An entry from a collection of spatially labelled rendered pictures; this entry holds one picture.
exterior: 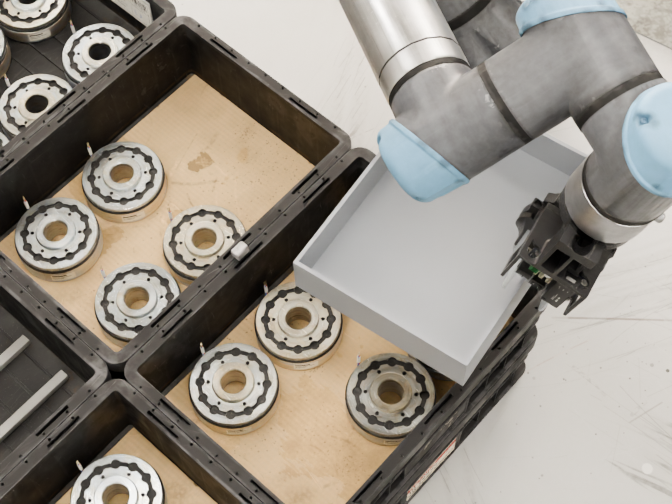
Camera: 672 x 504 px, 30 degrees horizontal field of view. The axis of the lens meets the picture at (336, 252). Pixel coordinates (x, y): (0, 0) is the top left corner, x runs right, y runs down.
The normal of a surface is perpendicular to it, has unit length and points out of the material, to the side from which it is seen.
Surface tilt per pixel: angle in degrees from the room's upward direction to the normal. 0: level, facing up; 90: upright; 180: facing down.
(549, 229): 14
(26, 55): 0
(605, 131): 60
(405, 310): 1
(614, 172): 83
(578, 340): 0
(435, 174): 64
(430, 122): 29
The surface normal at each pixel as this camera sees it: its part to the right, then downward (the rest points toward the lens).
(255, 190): -0.01, -0.47
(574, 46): -0.36, -0.06
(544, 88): -0.15, 0.28
